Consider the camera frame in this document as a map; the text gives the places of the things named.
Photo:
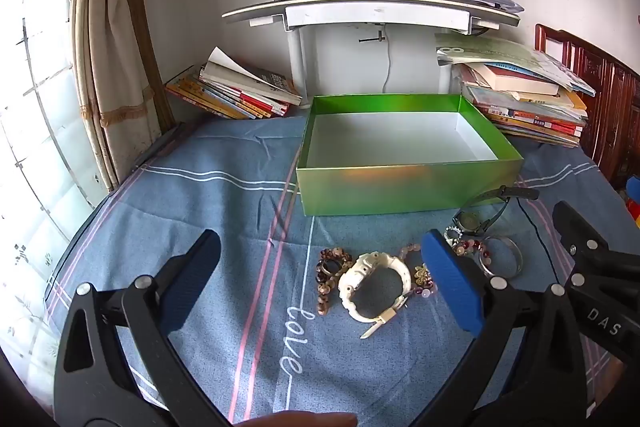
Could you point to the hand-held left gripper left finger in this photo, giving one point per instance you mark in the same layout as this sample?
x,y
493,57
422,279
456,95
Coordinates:
x,y
190,279

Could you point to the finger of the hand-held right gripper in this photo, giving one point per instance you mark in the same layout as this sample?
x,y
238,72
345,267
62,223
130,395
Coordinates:
x,y
585,232

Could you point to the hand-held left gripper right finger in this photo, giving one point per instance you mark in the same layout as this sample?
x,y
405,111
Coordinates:
x,y
450,287

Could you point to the dark wristwatch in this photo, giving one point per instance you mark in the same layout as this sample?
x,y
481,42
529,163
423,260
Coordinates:
x,y
470,222

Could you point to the white wristwatch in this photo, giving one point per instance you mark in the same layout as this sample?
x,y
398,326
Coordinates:
x,y
350,287

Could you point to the green cardboard box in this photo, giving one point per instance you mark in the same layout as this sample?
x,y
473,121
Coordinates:
x,y
400,187

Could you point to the person's left hand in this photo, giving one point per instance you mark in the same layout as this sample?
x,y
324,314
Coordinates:
x,y
300,420

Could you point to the colourful plastic item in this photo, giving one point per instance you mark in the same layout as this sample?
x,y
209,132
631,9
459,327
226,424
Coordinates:
x,y
634,204

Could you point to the silver bangle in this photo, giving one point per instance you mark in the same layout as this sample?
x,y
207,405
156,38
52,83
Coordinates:
x,y
517,257

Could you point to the blue striped blanket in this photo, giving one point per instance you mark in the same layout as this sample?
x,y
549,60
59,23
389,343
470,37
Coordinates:
x,y
225,187

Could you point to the carved wooden headboard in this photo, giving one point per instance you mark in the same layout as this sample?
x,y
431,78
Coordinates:
x,y
605,97

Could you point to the tall stack of books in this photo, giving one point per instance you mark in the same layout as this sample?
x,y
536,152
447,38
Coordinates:
x,y
520,102

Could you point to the small stack of books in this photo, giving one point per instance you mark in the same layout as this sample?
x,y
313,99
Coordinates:
x,y
235,92

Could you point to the window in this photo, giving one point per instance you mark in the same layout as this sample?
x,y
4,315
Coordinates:
x,y
40,132

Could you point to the beige curtain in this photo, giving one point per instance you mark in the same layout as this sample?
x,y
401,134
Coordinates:
x,y
115,72

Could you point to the white desk shelf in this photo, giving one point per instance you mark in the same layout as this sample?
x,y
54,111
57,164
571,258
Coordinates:
x,y
375,12

